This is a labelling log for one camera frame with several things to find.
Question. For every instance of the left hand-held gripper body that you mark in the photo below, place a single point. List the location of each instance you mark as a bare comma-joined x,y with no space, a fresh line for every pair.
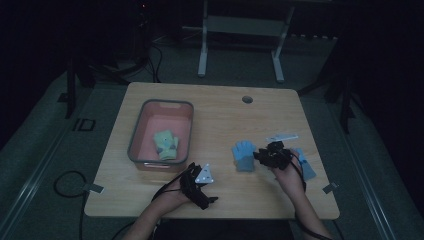
198,186

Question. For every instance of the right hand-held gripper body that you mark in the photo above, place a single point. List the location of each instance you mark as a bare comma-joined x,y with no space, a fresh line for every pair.
278,155

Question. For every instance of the plain blue glove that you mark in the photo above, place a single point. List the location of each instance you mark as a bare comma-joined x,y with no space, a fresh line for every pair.
244,156

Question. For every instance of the blue glove with dark dots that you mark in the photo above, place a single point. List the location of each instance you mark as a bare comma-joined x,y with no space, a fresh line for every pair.
307,168

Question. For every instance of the green mitten with face pattern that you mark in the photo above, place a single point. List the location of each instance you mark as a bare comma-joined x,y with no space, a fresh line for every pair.
165,145

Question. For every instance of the pink plastic bin grey rim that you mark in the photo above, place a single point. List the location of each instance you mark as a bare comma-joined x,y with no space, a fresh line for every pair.
151,133

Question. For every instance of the person's left hand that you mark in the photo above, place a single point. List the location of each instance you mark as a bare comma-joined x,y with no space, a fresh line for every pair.
173,197

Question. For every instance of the person's right hand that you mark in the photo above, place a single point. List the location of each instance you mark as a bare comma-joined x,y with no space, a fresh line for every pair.
290,180

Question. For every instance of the person's dark clothing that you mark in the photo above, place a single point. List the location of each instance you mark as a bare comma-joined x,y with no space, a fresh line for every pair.
226,230

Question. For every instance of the grey table edge clip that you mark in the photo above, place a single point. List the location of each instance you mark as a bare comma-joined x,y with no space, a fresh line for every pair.
94,188
330,187

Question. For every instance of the black tripod stand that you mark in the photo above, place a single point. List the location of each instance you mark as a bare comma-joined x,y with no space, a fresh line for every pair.
110,66
336,86

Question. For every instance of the black floor bracket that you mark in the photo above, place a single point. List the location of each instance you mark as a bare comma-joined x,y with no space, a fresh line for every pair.
84,124

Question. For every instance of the white metal stand frame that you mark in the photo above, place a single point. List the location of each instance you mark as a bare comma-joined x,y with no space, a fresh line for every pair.
241,26

